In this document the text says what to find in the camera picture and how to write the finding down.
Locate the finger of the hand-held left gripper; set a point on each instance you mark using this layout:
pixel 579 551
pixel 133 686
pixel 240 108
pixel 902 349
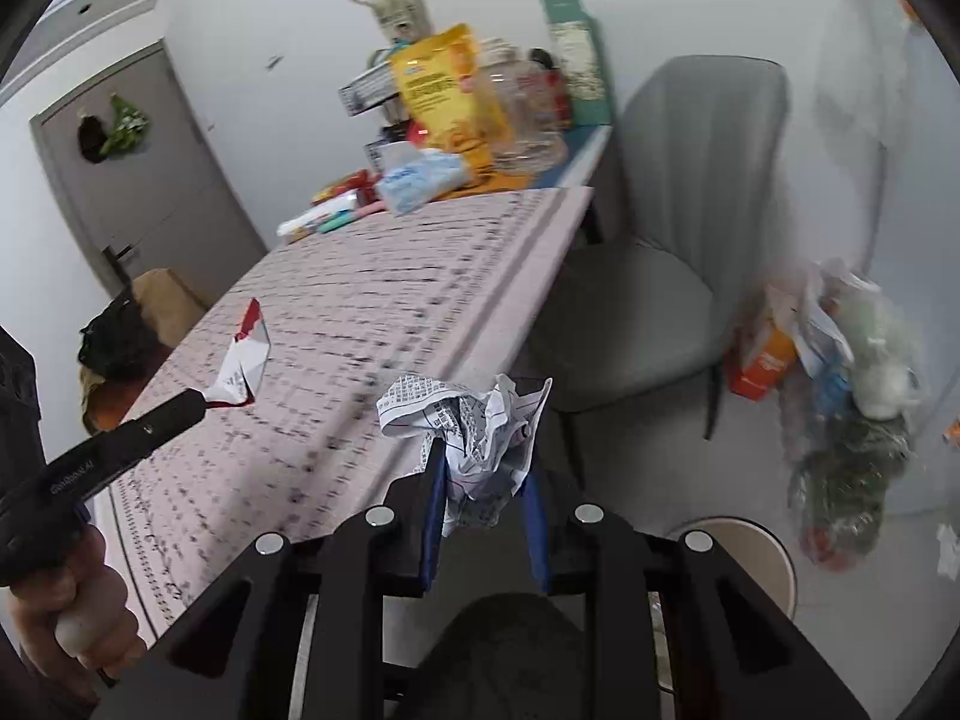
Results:
pixel 157 427

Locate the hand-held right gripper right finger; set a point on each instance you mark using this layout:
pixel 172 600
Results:
pixel 536 525

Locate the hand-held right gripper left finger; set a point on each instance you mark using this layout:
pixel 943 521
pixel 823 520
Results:
pixel 433 517

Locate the printed white paper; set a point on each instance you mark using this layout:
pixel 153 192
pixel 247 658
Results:
pixel 480 427

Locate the red white carton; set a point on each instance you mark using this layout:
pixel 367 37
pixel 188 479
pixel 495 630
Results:
pixel 244 367

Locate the black waste bin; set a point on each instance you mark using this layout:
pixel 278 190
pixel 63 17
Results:
pixel 510 652

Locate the person's left hand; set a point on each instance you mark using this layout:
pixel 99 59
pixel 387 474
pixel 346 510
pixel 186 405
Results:
pixel 90 615

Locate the black bag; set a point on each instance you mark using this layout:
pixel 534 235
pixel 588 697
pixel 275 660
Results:
pixel 120 337

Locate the round beige stool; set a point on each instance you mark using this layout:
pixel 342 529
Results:
pixel 750 562

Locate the pink printed tablecloth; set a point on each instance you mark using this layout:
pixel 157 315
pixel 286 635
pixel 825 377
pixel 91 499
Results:
pixel 360 300

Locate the grey upholstered chair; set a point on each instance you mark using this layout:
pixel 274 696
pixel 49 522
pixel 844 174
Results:
pixel 637 300

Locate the grey door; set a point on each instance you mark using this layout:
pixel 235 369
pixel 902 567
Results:
pixel 172 180

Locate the long white box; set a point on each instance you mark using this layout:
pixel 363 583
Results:
pixel 319 216

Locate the orange white carton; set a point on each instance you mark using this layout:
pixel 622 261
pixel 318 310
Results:
pixel 765 367

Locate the black hanging cloth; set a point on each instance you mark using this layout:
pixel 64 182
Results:
pixel 92 139

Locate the green hanging cloth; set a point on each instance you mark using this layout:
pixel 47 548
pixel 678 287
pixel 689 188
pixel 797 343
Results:
pixel 124 127

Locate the red packet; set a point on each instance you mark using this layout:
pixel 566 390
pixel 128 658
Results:
pixel 345 184

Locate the clear plastic grocery bag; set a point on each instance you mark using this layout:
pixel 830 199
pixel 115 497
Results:
pixel 855 450

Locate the blue white tissue pack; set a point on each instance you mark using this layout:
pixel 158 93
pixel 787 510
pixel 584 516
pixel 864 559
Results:
pixel 420 180

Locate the striped grey box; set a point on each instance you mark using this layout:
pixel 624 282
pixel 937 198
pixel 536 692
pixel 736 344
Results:
pixel 367 88

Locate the yellow snack bag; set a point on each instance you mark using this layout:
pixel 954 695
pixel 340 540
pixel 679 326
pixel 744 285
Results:
pixel 442 105

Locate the clear glass jar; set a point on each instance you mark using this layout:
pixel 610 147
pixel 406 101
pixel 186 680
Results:
pixel 525 112

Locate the tall green box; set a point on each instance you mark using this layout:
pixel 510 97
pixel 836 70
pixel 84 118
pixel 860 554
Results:
pixel 574 52

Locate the white wall switch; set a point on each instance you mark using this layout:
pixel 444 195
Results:
pixel 274 60

